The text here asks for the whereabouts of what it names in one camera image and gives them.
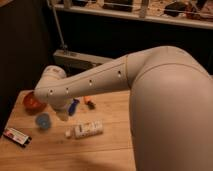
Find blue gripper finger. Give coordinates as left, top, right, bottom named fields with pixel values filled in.
left=68, top=99, right=80, bottom=116

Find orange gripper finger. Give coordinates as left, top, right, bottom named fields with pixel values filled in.
left=83, top=96, right=95, bottom=109

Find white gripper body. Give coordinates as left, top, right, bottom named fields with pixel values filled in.
left=50, top=100, right=71, bottom=121

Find white plastic bottle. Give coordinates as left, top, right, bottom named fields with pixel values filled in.
left=65, top=121, right=104, bottom=139

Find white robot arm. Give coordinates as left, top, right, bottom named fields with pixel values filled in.
left=34, top=46, right=213, bottom=171

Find blue plastic cup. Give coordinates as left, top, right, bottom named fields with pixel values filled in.
left=35, top=113, right=51, bottom=130

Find orange bowl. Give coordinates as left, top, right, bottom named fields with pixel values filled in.
left=23, top=91, right=46, bottom=111

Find black white red box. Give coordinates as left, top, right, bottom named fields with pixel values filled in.
left=3, top=128, right=32, bottom=147

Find white metal shelf frame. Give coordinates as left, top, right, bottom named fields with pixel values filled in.
left=47, top=0, right=213, bottom=72

